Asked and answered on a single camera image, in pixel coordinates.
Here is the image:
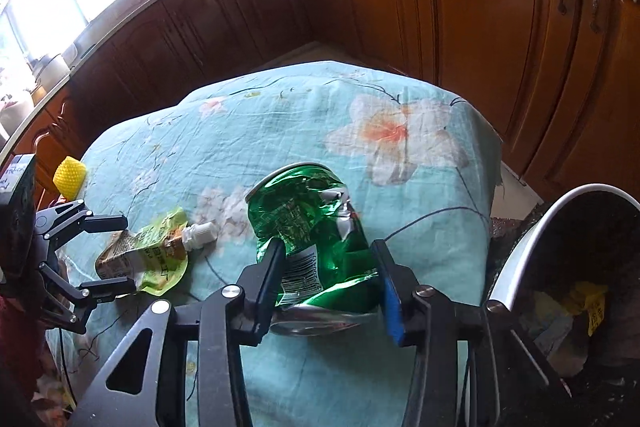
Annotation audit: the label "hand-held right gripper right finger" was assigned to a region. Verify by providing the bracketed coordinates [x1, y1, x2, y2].
[372, 239, 571, 427]

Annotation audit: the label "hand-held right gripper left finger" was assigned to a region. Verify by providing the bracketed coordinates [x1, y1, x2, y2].
[67, 239, 286, 427]

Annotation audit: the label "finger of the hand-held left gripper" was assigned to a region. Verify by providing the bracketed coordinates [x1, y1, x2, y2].
[41, 257, 137, 334]
[35, 199, 129, 258]

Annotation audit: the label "green drink pouch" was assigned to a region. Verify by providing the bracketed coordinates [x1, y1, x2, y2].
[95, 206, 219, 295]

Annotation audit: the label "crushed green can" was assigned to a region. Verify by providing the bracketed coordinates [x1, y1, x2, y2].
[245, 162, 388, 338]

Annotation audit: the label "white bin with black bag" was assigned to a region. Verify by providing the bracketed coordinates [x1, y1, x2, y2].
[485, 184, 640, 427]

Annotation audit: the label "yellow foam fruit net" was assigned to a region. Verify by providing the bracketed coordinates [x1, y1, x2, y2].
[52, 158, 88, 200]

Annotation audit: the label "teal floral tablecloth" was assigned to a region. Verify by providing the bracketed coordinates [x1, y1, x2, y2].
[30, 59, 503, 427]

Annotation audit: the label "wooden base cabinets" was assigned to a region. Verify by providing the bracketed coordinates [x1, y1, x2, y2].
[0, 0, 640, 208]

